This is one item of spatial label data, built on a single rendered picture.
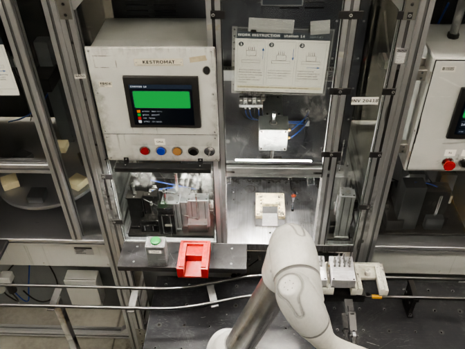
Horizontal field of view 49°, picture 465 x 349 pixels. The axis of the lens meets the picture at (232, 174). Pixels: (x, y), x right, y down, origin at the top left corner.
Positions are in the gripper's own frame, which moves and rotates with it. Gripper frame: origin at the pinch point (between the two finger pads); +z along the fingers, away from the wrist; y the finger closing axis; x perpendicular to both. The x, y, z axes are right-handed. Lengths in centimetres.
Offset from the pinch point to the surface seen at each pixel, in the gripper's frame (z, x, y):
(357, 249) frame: 33.6, -8.2, -1.7
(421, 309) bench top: 19.1, -36.7, -22.6
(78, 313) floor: 56, 141, -89
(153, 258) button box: 19, 77, 6
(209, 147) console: 31, 53, 54
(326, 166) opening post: 33, 9, 45
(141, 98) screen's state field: 28, 75, 76
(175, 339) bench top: -1, 68, -22
